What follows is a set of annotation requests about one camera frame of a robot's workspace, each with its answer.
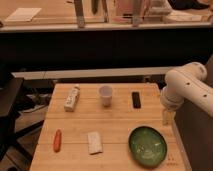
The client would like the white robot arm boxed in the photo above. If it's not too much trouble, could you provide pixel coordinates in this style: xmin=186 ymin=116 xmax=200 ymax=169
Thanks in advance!
xmin=160 ymin=62 xmax=213 ymax=125

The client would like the green ceramic bowl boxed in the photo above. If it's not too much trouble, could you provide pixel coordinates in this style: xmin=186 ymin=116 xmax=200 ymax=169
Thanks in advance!
xmin=128 ymin=126 xmax=167 ymax=168

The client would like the black rectangular remote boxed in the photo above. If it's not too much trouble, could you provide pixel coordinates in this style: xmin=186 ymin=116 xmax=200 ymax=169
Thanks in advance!
xmin=132 ymin=92 xmax=141 ymax=109

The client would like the black chair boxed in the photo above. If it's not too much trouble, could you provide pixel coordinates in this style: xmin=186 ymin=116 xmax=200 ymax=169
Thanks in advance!
xmin=0 ymin=78 xmax=44 ymax=161

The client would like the white paper sheet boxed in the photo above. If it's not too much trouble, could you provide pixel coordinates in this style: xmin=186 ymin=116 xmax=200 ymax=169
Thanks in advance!
xmin=5 ymin=8 xmax=41 ymax=22

